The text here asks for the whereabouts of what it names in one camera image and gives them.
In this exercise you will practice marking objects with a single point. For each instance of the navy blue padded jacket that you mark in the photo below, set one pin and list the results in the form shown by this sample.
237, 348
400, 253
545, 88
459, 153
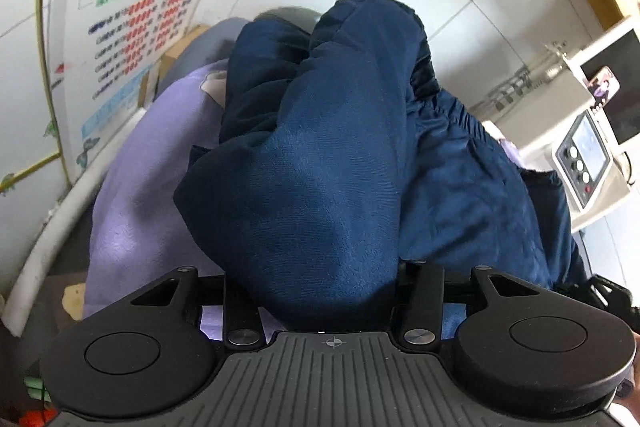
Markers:
340, 156

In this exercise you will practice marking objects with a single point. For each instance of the purple floral bed sheet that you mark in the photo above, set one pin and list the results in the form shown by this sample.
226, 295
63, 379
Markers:
138, 234

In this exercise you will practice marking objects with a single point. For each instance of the white machine with control knobs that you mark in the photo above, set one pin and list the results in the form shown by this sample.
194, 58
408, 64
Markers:
546, 111

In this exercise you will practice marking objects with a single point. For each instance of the white pipe along wall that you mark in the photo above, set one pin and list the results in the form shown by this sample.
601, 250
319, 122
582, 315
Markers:
24, 292

